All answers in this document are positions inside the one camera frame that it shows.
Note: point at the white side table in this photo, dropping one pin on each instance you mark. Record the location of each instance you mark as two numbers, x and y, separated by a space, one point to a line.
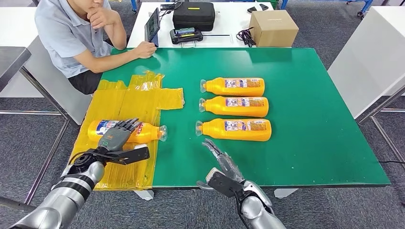
15 28
367 58

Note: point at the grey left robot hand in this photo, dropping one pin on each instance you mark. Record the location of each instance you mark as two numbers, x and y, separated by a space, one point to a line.
115 139

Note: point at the person's right hand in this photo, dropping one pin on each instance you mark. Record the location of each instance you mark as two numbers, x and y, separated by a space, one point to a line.
146 50

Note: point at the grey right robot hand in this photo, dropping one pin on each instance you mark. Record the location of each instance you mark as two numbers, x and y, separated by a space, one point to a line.
227 164

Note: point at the metal table frame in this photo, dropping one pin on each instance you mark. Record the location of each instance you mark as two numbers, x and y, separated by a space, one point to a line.
379 107

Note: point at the black zip carrying case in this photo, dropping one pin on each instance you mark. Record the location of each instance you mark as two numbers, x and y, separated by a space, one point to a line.
193 19

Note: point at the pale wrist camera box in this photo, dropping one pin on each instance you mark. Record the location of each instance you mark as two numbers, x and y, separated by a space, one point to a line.
224 185
136 155

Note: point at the blue wheeled cart frame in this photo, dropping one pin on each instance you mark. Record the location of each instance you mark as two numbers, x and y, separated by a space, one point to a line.
367 5

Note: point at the person's right forearm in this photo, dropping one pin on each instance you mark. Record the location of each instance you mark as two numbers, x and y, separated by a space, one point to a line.
107 61

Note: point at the black tablet with stand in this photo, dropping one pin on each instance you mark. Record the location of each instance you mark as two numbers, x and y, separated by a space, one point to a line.
152 25

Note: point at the white table foot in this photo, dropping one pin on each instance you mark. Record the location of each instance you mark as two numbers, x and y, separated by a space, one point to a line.
284 192
144 194

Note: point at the person's left forearm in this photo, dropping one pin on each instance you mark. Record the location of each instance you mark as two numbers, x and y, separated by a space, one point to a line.
117 33

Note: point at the person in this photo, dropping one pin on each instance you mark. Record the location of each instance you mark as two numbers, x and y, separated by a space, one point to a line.
63 34

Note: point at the person's left hand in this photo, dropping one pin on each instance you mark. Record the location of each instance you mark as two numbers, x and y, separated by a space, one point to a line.
102 17

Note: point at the black handheld controller with screen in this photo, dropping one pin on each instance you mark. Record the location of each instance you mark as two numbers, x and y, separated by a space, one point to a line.
186 36

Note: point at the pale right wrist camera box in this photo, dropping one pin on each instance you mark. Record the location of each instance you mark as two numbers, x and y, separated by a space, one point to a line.
224 185

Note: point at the orange detergent bottle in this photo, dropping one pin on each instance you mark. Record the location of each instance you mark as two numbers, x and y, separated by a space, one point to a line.
218 89
215 130
150 133
218 108

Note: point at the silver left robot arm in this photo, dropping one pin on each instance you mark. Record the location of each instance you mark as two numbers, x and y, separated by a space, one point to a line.
72 189

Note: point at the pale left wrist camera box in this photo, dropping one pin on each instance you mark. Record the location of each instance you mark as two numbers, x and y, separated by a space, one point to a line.
136 155

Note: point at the white desk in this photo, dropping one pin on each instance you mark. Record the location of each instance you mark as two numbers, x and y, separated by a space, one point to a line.
227 17

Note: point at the brown cardboard box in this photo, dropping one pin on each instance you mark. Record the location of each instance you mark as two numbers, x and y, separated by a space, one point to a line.
274 30

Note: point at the grey table with metal frame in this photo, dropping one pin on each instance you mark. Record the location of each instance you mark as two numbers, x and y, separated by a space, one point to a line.
11 60

